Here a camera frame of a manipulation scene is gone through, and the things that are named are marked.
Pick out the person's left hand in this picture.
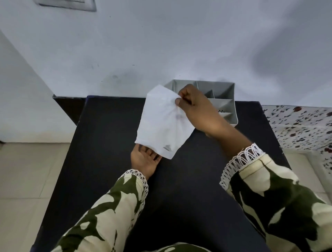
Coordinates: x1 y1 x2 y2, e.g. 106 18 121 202
130 143 163 180

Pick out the person's left forearm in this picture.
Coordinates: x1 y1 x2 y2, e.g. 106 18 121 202
50 169 149 252

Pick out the camouflage patterned garment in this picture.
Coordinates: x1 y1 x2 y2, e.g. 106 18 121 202
145 242 211 252

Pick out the person's right hand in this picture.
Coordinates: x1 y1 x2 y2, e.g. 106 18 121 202
175 84 229 137

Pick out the person's right forearm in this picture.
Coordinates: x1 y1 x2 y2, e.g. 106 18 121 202
205 127 332 252

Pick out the grey plastic organizer tray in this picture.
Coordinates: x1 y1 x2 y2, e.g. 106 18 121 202
164 79 238 128

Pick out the white speckled cloth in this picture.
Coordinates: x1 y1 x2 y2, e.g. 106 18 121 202
262 105 332 182

